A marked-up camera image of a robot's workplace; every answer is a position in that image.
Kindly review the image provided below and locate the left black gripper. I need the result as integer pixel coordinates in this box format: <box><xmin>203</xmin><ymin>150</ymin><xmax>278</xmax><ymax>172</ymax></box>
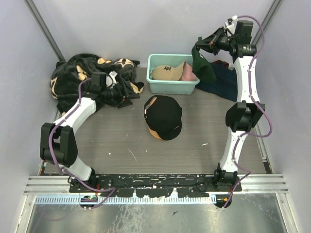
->
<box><xmin>102</xmin><ymin>79</ymin><xmax>140</xmax><ymax>109</ymax></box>

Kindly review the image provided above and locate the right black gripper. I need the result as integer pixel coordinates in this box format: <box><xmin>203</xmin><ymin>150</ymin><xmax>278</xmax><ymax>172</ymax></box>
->
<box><xmin>193</xmin><ymin>26</ymin><xmax>236</xmax><ymax>55</ymax></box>

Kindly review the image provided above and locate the green baseball cap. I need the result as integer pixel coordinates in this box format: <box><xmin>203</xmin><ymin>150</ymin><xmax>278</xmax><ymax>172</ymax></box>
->
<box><xmin>191</xmin><ymin>46</ymin><xmax>217</xmax><ymax>83</ymax></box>

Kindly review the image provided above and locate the navy blue sweater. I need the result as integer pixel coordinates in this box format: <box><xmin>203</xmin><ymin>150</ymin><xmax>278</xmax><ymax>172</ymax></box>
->
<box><xmin>196</xmin><ymin>60</ymin><xmax>238</xmax><ymax>102</ymax></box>

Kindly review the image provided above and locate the teal plastic bin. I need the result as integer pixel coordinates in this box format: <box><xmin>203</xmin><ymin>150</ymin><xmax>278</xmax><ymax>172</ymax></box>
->
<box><xmin>146</xmin><ymin>54</ymin><xmax>200</xmax><ymax>95</ymax></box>

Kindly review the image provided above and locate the black floral fleece blanket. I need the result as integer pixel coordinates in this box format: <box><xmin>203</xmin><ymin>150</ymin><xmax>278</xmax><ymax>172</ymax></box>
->
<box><xmin>51</xmin><ymin>53</ymin><xmax>144</xmax><ymax>115</ymax></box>

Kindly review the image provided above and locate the black baseball cap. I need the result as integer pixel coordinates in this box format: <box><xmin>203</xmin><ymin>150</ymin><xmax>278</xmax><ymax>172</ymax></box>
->
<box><xmin>143</xmin><ymin>95</ymin><xmax>183</xmax><ymax>141</ymax></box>

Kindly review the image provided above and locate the wooden hat stand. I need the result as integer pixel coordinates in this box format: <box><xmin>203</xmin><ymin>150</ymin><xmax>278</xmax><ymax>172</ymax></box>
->
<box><xmin>148</xmin><ymin>128</ymin><xmax>162</xmax><ymax>140</ymax></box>

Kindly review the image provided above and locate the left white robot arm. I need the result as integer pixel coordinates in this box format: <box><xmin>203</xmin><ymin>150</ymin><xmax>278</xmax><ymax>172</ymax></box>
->
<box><xmin>40</xmin><ymin>71</ymin><xmax>144</xmax><ymax>192</ymax></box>

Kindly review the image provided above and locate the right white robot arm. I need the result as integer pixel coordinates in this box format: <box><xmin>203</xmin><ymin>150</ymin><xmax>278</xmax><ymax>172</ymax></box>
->
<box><xmin>192</xmin><ymin>16</ymin><xmax>265</xmax><ymax>191</ymax></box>

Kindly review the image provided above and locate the tan baseball cap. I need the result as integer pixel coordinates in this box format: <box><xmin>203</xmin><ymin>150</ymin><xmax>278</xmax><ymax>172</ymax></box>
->
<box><xmin>151</xmin><ymin>61</ymin><xmax>186</xmax><ymax>81</ymax></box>

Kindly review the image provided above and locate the pink baseball cap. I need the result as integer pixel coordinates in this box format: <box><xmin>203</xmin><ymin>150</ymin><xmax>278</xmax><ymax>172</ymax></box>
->
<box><xmin>179</xmin><ymin>63</ymin><xmax>197</xmax><ymax>82</ymax></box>

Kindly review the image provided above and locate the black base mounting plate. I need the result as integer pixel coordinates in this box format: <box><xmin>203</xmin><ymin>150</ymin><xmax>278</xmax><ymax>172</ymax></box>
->
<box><xmin>69</xmin><ymin>173</ymin><xmax>242</xmax><ymax>198</ymax></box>

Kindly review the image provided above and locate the right aluminium corner post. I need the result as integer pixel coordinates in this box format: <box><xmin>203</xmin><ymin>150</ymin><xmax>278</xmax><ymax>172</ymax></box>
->
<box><xmin>252</xmin><ymin>0</ymin><xmax>284</xmax><ymax>45</ymax></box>

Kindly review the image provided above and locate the aluminium corner post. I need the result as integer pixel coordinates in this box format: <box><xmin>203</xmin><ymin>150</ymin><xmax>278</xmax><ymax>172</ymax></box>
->
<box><xmin>24</xmin><ymin>0</ymin><xmax>65</xmax><ymax>61</ymax></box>
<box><xmin>252</xmin><ymin>0</ymin><xmax>284</xmax><ymax>45</ymax></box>

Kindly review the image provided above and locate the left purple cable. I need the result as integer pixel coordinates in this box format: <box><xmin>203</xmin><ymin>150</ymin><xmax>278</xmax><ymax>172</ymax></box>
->
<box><xmin>48</xmin><ymin>77</ymin><xmax>116</xmax><ymax>210</ymax></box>

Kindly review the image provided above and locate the left aluminium corner post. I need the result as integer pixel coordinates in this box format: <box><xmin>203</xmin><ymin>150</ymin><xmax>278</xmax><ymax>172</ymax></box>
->
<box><xmin>24</xmin><ymin>0</ymin><xmax>65</xmax><ymax>61</ymax></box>

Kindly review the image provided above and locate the white slotted cable duct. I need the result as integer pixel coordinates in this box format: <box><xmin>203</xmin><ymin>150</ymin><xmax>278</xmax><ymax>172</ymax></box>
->
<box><xmin>35</xmin><ymin>195</ymin><xmax>217</xmax><ymax>205</ymax></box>

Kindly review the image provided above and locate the aluminium front rail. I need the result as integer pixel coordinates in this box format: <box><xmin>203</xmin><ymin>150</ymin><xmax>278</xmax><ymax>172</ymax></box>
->
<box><xmin>24</xmin><ymin>174</ymin><xmax>288</xmax><ymax>195</ymax></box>

